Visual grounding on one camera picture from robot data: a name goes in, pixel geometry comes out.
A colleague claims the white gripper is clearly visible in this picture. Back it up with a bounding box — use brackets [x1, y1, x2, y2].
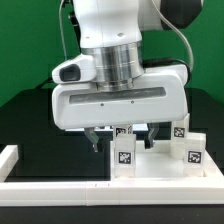
[52, 55, 188, 152]

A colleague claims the white square tabletop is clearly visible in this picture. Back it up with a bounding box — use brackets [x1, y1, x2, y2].
[111, 140, 219, 179]

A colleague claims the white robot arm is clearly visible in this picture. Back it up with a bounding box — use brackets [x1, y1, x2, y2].
[52, 0, 204, 152]

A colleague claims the AprilTag marker sheet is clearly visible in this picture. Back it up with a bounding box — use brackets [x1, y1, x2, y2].
[65, 124, 148, 132]

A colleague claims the white U-shaped obstacle fence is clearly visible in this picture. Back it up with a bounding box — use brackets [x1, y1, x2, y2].
[0, 145, 224, 207]

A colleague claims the black cable on table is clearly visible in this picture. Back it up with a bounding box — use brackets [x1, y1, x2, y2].
[35, 77, 56, 90]

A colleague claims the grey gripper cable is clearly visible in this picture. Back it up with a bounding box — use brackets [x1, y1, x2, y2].
[141, 0, 195, 86]

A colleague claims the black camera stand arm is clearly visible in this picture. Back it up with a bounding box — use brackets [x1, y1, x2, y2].
[68, 0, 81, 52]

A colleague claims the white hanging cable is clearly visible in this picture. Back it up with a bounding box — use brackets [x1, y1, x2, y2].
[58, 0, 69, 64]

